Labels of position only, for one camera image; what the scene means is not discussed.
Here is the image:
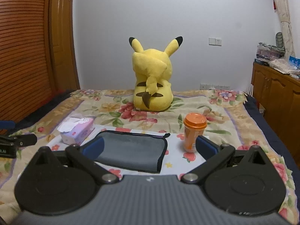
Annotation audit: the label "white wall switch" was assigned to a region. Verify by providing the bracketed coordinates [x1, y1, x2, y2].
[208, 38, 222, 46]

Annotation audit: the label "yellow Pikachu plush toy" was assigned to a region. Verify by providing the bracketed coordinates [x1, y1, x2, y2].
[129, 36, 183, 112]

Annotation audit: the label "wooden louvered wardrobe door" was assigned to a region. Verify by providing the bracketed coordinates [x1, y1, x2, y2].
[1, 0, 80, 122]

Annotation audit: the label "white fruit-print cloth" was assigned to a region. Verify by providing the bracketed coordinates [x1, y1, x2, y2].
[16, 123, 212, 181]

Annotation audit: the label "clutter stack on cabinet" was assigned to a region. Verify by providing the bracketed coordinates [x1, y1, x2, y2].
[254, 32, 285, 67]

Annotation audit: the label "purple tissue box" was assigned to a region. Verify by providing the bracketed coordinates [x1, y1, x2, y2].
[57, 116, 95, 145]

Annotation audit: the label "beige tied curtain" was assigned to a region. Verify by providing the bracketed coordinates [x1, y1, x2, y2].
[274, 0, 295, 60]

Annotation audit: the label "wooden sideboard cabinet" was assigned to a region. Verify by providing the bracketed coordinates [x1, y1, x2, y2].
[251, 62, 300, 166]

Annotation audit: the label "blue picture card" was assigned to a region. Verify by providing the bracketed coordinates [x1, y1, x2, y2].
[289, 56, 300, 69]

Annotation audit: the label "floral bed blanket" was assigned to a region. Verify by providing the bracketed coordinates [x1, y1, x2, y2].
[1, 89, 299, 224]

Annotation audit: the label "orange plastic cup with lid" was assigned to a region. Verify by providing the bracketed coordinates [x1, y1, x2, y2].
[184, 113, 207, 152]

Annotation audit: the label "purple and grey towel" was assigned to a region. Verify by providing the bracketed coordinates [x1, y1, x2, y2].
[94, 130, 170, 173]

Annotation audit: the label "white wall power outlets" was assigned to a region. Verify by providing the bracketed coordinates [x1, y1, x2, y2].
[199, 83, 230, 90]

